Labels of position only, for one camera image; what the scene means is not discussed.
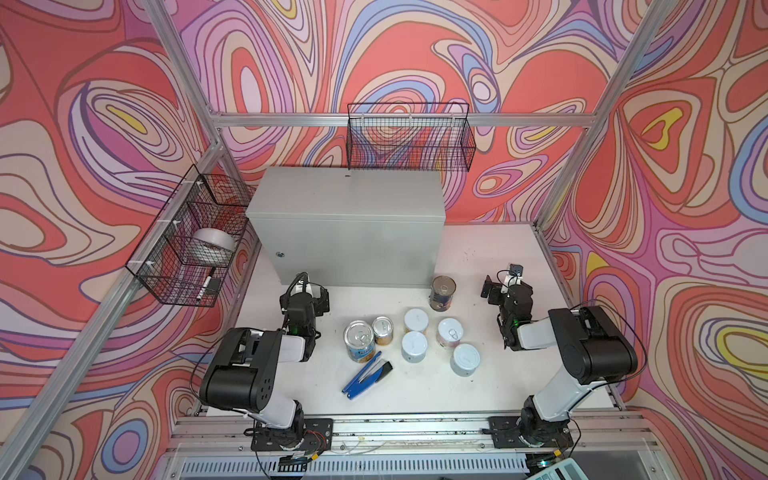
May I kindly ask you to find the dark blue labelled can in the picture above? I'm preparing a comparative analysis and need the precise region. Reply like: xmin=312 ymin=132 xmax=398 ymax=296
xmin=429 ymin=275 xmax=457 ymax=312

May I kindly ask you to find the light blue labelled can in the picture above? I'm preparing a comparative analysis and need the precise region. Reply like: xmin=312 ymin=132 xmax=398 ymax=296
xmin=343 ymin=320 xmax=375 ymax=363

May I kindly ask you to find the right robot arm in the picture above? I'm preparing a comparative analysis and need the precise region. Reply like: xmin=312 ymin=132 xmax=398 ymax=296
xmin=480 ymin=274 xmax=639 ymax=446

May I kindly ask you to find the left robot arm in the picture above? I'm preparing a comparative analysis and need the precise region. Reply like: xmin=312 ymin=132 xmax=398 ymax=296
xmin=198 ymin=272 xmax=330 ymax=433

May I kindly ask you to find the white lid can right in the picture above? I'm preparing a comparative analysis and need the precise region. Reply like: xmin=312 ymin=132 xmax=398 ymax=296
xmin=450 ymin=343 xmax=481 ymax=377

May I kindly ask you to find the white lid can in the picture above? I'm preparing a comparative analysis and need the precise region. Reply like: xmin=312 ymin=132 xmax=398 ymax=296
xmin=450 ymin=343 xmax=481 ymax=377
xmin=401 ymin=331 xmax=428 ymax=363
xmin=403 ymin=308 xmax=429 ymax=333

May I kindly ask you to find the white lid can back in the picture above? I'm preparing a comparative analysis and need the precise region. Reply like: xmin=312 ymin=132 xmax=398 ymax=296
xmin=403 ymin=308 xmax=429 ymax=333

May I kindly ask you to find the small gold can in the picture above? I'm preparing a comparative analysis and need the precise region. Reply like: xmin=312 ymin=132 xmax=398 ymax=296
xmin=372 ymin=316 xmax=394 ymax=346

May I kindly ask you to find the grey metal cabinet box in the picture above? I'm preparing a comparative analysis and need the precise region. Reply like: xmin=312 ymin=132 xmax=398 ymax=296
xmin=246 ymin=167 xmax=446 ymax=288

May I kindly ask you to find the white lid can front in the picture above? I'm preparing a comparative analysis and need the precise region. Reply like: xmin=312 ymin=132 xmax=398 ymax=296
xmin=401 ymin=331 xmax=428 ymax=363

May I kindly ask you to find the black marker pen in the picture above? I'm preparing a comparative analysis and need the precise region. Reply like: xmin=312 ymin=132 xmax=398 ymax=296
xmin=196 ymin=275 xmax=212 ymax=300

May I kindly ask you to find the blue black stapler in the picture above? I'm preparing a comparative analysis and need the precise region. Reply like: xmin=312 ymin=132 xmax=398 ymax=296
xmin=342 ymin=352 xmax=393 ymax=400

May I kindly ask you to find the white tape roll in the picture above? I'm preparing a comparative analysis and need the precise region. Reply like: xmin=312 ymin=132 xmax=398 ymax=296
xmin=193 ymin=228 xmax=236 ymax=252

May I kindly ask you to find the white device corner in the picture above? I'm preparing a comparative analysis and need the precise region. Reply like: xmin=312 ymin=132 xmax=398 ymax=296
xmin=527 ymin=459 xmax=588 ymax=480

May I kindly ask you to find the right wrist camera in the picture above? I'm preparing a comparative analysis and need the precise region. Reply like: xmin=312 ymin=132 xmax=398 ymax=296
xmin=506 ymin=264 xmax=524 ymax=286

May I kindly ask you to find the black wire basket left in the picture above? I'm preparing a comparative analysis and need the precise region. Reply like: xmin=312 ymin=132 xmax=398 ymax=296
xmin=125 ymin=166 xmax=254 ymax=307

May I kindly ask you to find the black wire basket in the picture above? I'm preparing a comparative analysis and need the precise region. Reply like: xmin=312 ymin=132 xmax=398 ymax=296
xmin=346 ymin=100 xmax=476 ymax=172
xmin=125 ymin=166 xmax=254 ymax=307

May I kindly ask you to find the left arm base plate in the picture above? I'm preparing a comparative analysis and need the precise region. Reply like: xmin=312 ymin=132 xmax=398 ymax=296
xmin=250 ymin=417 xmax=334 ymax=453

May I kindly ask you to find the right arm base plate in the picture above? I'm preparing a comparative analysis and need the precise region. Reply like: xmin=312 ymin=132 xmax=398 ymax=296
xmin=482 ymin=416 xmax=574 ymax=449

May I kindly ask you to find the black wire basket back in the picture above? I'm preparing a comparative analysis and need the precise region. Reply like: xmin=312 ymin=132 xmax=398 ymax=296
xmin=346 ymin=100 xmax=476 ymax=172

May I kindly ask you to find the aluminium front rail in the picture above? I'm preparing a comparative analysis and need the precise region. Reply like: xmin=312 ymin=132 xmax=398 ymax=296
xmin=155 ymin=411 xmax=676 ymax=479

